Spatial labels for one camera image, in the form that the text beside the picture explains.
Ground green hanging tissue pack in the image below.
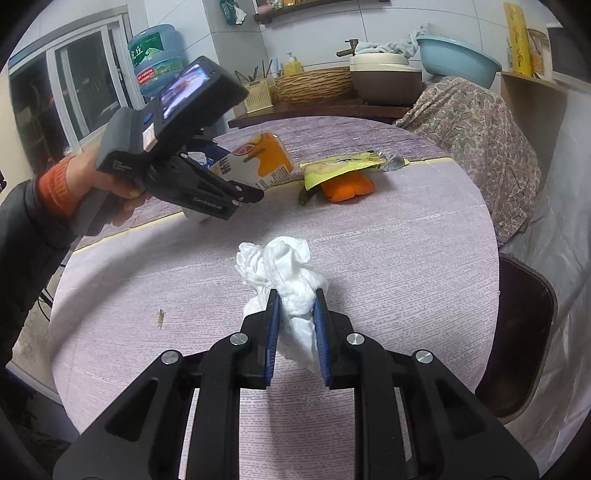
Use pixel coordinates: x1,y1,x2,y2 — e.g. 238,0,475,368
219,0,247,25

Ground brown rice cooker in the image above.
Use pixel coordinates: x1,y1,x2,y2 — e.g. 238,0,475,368
349,52,423,104

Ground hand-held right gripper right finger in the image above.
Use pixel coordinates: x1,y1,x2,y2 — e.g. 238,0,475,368
313,287,541,480

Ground person's left hand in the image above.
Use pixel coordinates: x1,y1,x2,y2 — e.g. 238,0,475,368
65,150,155,228

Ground blue water jug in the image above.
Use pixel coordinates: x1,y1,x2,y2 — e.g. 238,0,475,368
128,24,185,97

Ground paisley patterned cloth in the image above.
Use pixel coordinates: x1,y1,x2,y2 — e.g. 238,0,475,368
392,76,542,245

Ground large white tissue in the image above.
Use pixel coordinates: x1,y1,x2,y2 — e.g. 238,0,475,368
235,236,329,374

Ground white cloth cover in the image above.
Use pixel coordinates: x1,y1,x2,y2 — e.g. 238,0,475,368
480,92,591,472

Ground light blue towel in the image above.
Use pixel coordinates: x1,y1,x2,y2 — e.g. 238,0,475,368
355,23,428,57

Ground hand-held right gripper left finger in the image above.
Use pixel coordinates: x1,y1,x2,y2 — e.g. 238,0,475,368
53,288,282,480

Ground dark wooden counter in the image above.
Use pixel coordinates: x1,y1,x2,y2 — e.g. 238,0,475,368
228,99,411,130

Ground bundle of dark chopsticks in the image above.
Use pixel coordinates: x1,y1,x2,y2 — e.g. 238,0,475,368
235,58,281,85

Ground beige chopstick holder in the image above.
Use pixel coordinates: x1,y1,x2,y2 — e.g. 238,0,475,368
242,76,275,114

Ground sliding window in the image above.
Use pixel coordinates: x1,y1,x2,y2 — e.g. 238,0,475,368
7,14,144,153

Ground wooden framed mirror shelf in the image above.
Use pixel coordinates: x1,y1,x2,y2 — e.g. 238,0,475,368
253,0,393,24

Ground glass jar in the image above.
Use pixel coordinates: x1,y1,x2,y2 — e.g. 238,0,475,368
527,28,552,79

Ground blue plastic basin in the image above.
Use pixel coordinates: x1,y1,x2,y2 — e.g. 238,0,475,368
416,34,502,89

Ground person's left forearm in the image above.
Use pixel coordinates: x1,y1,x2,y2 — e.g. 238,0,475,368
0,154,86,379

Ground yellow roll tube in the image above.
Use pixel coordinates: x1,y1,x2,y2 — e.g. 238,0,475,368
503,2,532,78

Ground white plastic bottle orange label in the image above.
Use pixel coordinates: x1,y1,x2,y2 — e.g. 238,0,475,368
182,131,294,224

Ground woven basin sink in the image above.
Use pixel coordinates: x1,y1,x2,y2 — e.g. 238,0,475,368
274,67,354,104

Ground dark trash bin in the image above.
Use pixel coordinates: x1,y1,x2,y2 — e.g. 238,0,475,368
475,253,558,425

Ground yellow snack packet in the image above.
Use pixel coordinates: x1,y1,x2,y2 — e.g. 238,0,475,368
298,150,409,206

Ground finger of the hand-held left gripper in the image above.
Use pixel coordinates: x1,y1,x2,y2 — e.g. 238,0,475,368
203,171,265,206
187,134,222,169

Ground orange soft pouch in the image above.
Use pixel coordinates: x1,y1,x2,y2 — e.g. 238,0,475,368
321,174,376,204

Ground light wooden cabinet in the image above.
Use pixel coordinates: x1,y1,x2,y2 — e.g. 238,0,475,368
501,69,568,217

